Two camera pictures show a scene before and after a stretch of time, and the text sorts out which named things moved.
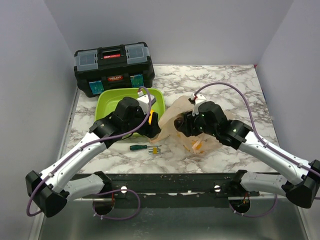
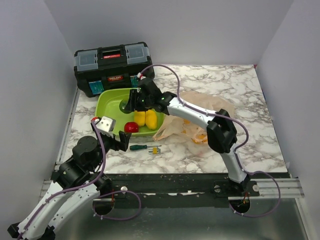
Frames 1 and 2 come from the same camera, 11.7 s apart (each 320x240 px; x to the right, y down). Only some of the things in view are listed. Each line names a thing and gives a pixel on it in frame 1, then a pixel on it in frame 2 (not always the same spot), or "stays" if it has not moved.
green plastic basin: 107,100 stays
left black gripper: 151,131 → 124,138
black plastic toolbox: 121,67 stays
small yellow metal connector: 155,150 stays
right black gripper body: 194,124 → 143,104
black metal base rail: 175,191 stays
